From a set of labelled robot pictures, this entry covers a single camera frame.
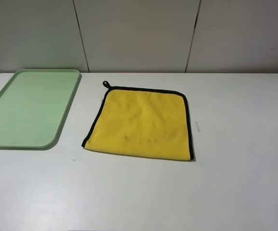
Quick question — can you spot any yellow towel with black trim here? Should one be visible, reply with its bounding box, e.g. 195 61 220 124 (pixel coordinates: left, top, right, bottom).
82 81 195 161

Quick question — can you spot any light green plastic tray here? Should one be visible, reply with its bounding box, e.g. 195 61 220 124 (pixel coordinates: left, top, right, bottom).
0 69 80 149

